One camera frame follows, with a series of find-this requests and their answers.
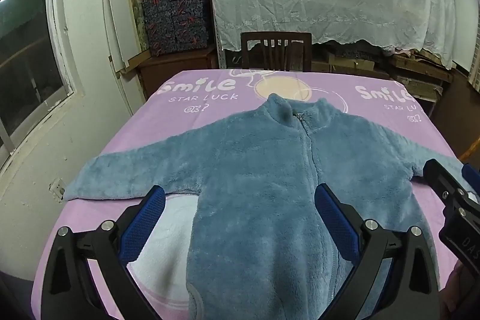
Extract cluttered wooden shelf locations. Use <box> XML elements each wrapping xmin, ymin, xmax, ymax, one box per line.
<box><xmin>312</xmin><ymin>40</ymin><xmax>454</xmax><ymax>116</ymax></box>

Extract brown wooden cabinet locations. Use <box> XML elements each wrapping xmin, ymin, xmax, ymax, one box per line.
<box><xmin>120</xmin><ymin>46</ymin><xmax>219</xmax><ymax>98</ymax></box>

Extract window with white frame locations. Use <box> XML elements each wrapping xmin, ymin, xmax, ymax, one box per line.
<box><xmin>1</xmin><ymin>0</ymin><xmax>73</xmax><ymax>163</ymax></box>

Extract white leaning board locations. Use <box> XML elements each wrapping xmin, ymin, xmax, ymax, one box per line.
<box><xmin>106</xmin><ymin>0</ymin><xmax>142</xmax><ymax>74</ymax></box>

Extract person's right hand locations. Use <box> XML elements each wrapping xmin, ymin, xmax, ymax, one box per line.
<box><xmin>439</xmin><ymin>260</ymin><xmax>475</xmax><ymax>319</ymax></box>

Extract dark patterned storage boxes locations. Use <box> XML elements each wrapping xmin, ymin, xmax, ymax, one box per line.
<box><xmin>142</xmin><ymin>0</ymin><xmax>212</xmax><ymax>56</ymax></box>

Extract dark wooden chair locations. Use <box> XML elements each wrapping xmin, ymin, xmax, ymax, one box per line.
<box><xmin>240</xmin><ymin>31</ymin><xmax>312</xmax><ymax>72</ymax></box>

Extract purple printed bed sheet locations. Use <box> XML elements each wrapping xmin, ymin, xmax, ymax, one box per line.
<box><xmin>30</xmin><ymin>67</ymin><xmax>466</xmax><ymax>320</ymax></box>

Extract blue fleece jacket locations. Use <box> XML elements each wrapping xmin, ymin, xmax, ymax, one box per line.
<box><xmin>66</xmin><ymin>94</ymin><xmax>462</xmax><ymax>319</ymax></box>

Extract wall power outlet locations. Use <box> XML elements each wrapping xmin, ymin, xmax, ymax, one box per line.
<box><xmin>49</xmin><ymin>178</ymin><xmax>66</xmax><ymax>202</ymax></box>

